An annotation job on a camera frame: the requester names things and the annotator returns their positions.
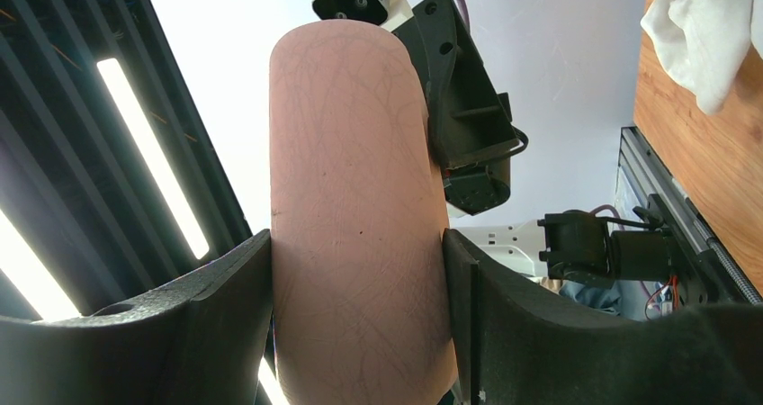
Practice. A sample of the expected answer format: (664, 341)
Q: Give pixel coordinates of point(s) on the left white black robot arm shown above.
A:
(598, 250)

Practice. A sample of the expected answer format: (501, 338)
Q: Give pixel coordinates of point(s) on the white crumpled cloth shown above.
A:
(701, 44)

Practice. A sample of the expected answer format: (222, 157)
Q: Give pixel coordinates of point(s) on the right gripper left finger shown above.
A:
(198, 339)

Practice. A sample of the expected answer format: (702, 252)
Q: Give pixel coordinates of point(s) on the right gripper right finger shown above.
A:
(518, 343)

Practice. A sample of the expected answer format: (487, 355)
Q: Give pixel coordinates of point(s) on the aluminium slotted rail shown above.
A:
(707, 273)

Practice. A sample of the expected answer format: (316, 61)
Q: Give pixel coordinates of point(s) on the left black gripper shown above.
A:
(470, 127)

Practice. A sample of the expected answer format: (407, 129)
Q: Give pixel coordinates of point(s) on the pink glasses case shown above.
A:
(358, 214)

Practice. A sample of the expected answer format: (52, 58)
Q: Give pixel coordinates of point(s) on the ceiling light strip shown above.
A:
(31, 277)
(153, 155)

